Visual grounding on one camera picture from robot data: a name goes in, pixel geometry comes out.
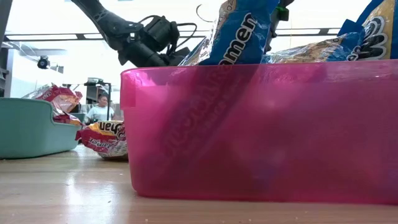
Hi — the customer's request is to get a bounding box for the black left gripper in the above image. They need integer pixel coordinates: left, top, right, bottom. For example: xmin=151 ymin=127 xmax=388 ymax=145
xmin=116 ymin=37 xmax=192 ymax=68

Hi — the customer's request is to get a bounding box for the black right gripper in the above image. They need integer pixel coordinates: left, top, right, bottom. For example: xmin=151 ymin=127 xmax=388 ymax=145
xmin=263 ymin=0 xmax=295 ymax=54

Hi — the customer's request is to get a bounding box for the blue Maruchan ramen pack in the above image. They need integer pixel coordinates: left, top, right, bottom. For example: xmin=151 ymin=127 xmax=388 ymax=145
xmin=178 ymin=0 xmax=280 ymax=67
xmin=262 ymin=32 xmax=366 ymax=65
xmin=337 ymin=0 xmax=398 ymax=62

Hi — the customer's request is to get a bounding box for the red Maruchan ramen pack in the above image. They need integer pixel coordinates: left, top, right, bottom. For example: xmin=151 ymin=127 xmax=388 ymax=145
xmin=75 ymin=120 xmax=129 ymax=161
xmin=21 ymin=83 xmax=84 ymax=113
xmin=51 ymin=110 xmax=84 ymax=127

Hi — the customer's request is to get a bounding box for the person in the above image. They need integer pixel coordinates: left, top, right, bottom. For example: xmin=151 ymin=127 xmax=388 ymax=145
xmin=83 ymin=94 xmax=116 ymax=125

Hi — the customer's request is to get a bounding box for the black spotlight fixture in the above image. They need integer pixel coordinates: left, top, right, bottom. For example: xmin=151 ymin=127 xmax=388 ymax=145
xmin=36 ymin=55 xmax=50 ymax=70

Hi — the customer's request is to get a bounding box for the red plastic bin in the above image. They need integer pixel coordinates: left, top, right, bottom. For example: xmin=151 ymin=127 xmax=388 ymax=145
xmin=120 ymin=58 xmax=398 ymax=206

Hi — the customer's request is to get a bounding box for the teal plastic bin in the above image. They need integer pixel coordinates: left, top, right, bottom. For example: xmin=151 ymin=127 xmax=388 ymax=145
xmin=0 ymin=97 xmax=85 ymax=160

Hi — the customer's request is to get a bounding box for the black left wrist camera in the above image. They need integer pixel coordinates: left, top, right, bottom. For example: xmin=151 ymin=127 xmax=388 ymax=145
xmin=143 ymin=15 xmax=181 ymax=52

